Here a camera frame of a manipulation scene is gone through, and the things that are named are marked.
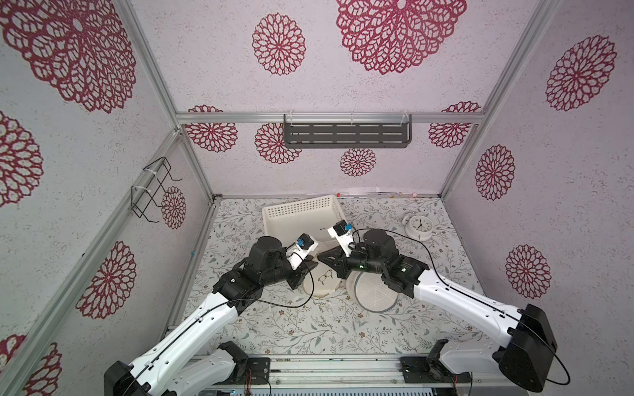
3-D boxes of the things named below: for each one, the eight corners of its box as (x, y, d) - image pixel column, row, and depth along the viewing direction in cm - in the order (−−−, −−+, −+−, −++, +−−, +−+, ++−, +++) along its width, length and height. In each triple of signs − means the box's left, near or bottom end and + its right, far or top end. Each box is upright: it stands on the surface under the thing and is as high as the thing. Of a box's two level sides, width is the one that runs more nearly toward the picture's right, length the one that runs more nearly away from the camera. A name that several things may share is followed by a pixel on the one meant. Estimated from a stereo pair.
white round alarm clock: (406, 242, 107) (409, 235, 103) (400, 221, 114) (403, 214, 110) (433, 242, 106) (438, 235, 103) (426, 221, 114) (430, 214, 110)
